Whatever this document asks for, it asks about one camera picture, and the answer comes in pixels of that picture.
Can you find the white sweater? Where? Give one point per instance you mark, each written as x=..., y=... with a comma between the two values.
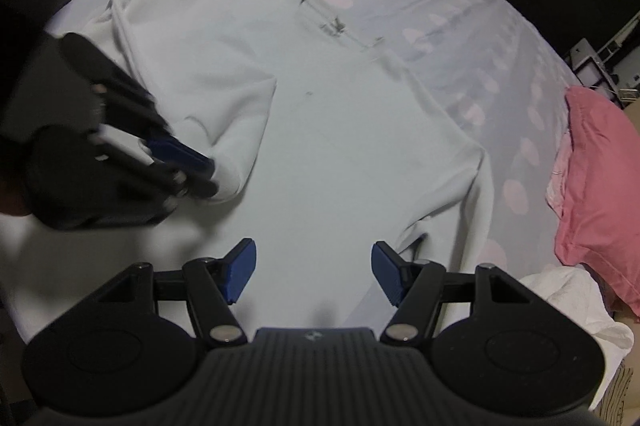
x=200, y=56

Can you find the white crumpled cloth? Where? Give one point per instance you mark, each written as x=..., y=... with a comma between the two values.
x=575, y=301

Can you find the striped fabric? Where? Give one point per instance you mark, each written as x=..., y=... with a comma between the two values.
x=617, y=396

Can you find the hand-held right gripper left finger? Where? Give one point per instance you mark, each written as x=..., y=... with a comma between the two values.
x=242, y=271

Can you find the pink pillow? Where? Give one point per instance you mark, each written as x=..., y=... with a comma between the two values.
x=600, y=186

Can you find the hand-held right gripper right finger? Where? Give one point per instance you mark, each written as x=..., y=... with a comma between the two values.
x=387, y=271

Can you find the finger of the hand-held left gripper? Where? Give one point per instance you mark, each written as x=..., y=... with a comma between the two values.
x=165, y=181
x=177, y=154

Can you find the white shelf unit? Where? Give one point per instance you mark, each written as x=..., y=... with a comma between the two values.
x=600, y=61

